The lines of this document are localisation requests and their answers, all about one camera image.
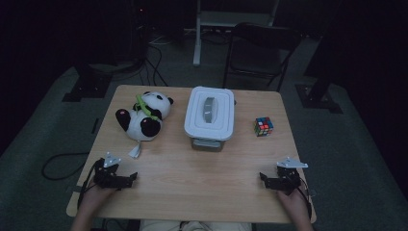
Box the black floor cable loop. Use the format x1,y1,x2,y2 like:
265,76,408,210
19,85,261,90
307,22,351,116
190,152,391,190
40,151,90,181

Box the black cables on floor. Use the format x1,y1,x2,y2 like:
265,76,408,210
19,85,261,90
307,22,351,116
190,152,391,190
140,43,169,88

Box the panda plush toy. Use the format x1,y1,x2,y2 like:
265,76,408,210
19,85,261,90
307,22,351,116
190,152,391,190
115,90,175,160

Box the white box lid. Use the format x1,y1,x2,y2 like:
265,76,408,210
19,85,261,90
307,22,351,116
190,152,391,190
183,86,236,142

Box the white metal desk frame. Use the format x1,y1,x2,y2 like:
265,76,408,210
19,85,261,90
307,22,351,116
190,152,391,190
192,0,280,67

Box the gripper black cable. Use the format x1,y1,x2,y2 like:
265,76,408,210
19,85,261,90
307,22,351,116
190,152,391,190
76,159,105,211
298,178,314,219

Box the person's right hand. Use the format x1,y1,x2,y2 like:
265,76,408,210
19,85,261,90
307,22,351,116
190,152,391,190
276,187,311,222

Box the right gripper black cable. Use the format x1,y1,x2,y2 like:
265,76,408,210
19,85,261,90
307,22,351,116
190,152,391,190
298,178,314,219

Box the colourful puzzle cube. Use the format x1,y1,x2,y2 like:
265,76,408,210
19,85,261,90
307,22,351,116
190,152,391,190
253,116,275,138

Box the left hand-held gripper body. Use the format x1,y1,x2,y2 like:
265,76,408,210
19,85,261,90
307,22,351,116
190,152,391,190
92,151,129,191

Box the black folding chair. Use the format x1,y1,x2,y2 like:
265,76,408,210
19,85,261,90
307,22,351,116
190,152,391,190
222,21,303,93

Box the person's left hand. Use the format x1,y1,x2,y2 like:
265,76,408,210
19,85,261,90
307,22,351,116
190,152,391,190
77,182,118,217

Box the clear grey storage box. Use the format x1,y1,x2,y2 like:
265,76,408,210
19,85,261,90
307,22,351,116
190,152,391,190
191,136,226,152

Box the black stand base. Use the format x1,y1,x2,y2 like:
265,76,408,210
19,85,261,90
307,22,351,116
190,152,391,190
294,83,344,115
62,64,114,103

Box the dark computer tower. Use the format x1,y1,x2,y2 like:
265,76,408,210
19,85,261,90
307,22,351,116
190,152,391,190
129,0,152,64

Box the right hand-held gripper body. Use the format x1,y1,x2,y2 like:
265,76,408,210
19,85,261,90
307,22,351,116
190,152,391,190
268,156,309,196

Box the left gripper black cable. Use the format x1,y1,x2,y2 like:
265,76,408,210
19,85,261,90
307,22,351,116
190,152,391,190
76,159,105,211

